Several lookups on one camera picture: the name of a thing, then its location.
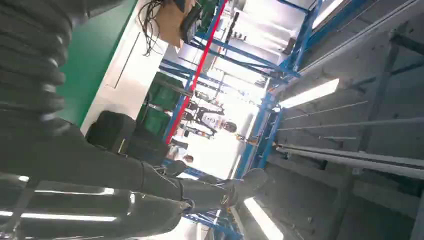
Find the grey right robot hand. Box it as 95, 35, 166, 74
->
0, 112, 269, 240

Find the black zip case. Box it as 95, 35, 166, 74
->
85, 110, 137, 156

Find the dark crate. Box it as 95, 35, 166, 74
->
126, 135, 170, 166

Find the green crate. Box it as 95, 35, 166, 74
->
136, 105, 172, 137
148, 73, 185, 111

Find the white table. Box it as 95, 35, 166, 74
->
80, 0, 186, 137

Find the green table mat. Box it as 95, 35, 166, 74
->
54, 0, 139, 128

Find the person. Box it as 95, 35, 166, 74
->
166, 145, 195, 166
184, 100, 239, 139

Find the red rack beam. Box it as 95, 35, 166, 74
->
164, 0, 230, 145

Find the brown cardboard box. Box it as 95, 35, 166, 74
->
154, 0, 197, 48

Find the black handheld device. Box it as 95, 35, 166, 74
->
179, 0, 204, 45

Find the ceiling tube light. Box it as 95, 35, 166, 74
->
279, 78, 341, 110
311, 0, 346, 30
242, 197, 285, 240

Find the blue steel rack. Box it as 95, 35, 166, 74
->
158, 0, 327, 240

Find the tangled black cable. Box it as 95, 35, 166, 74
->
136, 0, 167, 57

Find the grey ceiling duct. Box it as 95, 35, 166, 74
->
275, 143, 424, 180

